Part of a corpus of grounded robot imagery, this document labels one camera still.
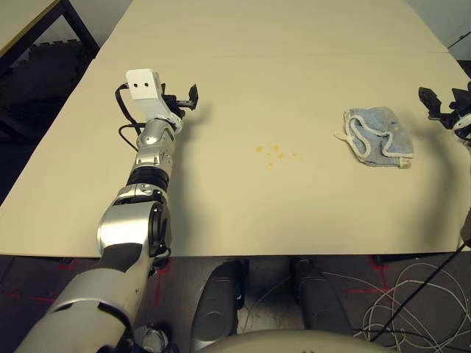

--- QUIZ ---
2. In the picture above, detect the black tripod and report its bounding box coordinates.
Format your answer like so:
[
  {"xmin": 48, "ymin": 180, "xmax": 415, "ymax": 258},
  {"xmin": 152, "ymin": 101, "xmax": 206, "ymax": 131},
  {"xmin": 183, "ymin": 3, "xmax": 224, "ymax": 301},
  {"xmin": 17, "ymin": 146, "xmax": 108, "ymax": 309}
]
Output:
[{"xmin": 447, "ymin": 29, "xmax": 471, "ymax": 80}]

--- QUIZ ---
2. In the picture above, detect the white floor cable bundle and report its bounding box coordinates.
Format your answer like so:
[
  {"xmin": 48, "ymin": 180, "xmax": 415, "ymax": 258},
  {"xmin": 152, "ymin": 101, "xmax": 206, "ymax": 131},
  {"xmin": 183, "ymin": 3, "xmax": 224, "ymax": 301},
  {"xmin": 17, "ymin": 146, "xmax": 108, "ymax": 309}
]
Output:
[{"xmin": 353, "ymin": 257, "xmax": 471, "ymax": 350}]

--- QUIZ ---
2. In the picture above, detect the black floor cable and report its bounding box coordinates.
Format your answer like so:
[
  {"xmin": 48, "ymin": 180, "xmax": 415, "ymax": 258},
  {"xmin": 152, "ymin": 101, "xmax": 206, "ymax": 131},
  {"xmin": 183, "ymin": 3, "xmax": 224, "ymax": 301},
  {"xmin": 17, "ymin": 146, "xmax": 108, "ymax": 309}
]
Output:
[{"xmin": 364, "ymin": 242, "xmax": 469, "ymax": 341}]

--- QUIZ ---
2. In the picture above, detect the black foam floor mat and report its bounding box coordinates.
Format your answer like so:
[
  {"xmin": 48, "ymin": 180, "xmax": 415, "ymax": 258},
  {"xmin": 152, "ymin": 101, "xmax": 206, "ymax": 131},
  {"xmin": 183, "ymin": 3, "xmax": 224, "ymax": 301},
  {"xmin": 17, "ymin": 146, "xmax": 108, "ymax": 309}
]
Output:
[{"xmin": 0, "ymin": 40, "xmax": 97, "ymax": 144}]

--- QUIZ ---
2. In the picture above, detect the black left wrist camera cable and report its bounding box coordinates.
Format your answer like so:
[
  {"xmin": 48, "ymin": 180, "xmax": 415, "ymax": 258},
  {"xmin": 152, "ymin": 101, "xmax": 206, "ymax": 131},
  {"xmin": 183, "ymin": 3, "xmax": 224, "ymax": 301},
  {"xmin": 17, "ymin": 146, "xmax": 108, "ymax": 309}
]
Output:
[{"xmin": 115, "ymin": 83, "xmax": 146, "ymax": 151}]

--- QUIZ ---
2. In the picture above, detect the yellow liquid spill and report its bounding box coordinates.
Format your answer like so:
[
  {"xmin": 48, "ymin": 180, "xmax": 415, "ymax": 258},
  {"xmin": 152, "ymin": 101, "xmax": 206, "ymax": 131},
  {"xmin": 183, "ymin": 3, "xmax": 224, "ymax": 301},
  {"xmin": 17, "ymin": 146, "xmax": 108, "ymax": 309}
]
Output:
[{"xmin": 256, "ymin": 144, "xmax": 307, "ymax": 169}]

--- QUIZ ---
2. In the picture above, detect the dark grey robot right leg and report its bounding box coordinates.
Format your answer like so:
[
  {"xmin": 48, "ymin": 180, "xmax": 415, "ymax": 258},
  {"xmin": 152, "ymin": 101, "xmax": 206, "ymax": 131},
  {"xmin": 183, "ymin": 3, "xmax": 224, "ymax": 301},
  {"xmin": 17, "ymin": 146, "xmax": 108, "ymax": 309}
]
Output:
[{"xmin": 292, "ymin": 259, "xmax": 354, "ymax": 334}]

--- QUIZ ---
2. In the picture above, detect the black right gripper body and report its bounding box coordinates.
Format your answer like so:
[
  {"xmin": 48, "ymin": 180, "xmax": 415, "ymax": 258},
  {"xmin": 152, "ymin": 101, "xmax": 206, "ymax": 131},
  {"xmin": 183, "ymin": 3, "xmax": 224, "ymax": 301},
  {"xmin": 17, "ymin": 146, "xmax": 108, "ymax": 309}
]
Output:
[{"xmin": 428, "ymin": 109, "xmax": 464, "ymax": 129}]

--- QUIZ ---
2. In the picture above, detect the black framed side table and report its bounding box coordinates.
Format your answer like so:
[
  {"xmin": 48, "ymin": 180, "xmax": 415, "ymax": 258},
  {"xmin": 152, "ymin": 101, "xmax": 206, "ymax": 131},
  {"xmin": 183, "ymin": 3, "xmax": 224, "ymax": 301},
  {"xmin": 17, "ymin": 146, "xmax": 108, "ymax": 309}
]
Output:
[{"xmin": 0, "ymin": 0, "xmax": 100, "ymax": 60}]

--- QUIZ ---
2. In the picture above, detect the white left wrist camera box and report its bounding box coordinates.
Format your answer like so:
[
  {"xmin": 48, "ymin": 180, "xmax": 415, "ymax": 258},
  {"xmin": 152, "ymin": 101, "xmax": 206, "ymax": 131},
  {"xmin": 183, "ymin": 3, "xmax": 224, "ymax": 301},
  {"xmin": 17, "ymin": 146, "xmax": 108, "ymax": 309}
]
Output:
[{"xmin": 125, "ymin": 68, "xmax": 184, "ymax": 130}]

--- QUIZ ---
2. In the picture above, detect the beige robot waist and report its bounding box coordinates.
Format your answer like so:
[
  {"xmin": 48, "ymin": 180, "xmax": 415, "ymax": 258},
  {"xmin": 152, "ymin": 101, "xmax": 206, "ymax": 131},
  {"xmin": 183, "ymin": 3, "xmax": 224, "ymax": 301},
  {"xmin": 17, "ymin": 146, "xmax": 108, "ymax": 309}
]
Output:
[{"xmin": 191, "ymin": 329, "xmax": 383, "ymax": 353}]

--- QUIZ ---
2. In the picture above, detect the light blue rag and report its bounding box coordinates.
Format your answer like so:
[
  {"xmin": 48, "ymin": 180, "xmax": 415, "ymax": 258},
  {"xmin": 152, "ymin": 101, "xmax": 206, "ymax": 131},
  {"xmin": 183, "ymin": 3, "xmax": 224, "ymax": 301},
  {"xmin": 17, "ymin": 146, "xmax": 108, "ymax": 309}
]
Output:
[{"xmin": 333, "ymin": 106, "xmax": 415, "ymax": 170}]

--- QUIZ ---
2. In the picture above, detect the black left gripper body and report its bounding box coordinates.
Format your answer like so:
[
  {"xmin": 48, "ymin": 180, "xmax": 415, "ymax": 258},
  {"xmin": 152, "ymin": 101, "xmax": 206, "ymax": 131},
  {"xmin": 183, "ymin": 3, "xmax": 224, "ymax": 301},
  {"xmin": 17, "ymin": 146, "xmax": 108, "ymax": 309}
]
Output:
[{"xmin": 160, "ymin": 83, "xmax": 195, "ymax": 119}]

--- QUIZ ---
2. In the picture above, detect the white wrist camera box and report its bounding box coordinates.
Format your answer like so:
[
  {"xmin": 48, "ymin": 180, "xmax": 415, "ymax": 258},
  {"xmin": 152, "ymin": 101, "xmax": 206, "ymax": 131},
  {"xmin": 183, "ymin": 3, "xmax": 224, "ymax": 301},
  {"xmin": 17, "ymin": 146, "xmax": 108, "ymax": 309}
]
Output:
[
  {"xmin": 125, "ymin": 68, "xmax": 184, "ymax": 130},
  {"xmin": 452, "ymin": 113, "xmax": 471, "ymax": 143}
]

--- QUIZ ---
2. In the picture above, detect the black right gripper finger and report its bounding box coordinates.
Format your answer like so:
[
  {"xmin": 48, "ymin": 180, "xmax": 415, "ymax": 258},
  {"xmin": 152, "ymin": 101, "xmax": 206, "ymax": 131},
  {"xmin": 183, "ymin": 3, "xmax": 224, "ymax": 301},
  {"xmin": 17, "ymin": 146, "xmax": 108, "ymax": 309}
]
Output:
[
  {"xmin": 449, "ymin": 88, "xmax": 468, "ymax": 111},
  {"xmin": 418, "ymin": 87, "xmax": 442, "ymax": 121}
]

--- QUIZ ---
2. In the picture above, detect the grey bystander shoe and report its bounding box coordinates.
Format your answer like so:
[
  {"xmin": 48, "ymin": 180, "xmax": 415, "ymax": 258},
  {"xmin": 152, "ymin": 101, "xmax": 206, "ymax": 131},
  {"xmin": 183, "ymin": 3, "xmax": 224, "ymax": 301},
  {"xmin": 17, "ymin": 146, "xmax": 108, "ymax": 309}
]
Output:
[{"xmin": 138, "ymin": 325, "xmax": 174, "ymax": 353}]

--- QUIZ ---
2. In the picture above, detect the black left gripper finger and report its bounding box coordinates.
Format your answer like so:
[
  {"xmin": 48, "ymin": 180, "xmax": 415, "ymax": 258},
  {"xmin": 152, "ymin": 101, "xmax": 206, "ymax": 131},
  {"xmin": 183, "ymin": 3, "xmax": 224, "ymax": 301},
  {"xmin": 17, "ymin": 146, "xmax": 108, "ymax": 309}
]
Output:
[{"xmin": 186, "ymin": 84, "xmax": 200, "ymax": 111}]

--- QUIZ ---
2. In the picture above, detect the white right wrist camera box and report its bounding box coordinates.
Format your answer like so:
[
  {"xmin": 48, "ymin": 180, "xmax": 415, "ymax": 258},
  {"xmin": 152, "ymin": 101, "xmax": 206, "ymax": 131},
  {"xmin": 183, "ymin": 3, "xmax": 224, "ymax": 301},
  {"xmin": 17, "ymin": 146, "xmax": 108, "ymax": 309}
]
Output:
[{"xmin": 452, "ymin": 113, "xmax": 471, "ymax": 143}]

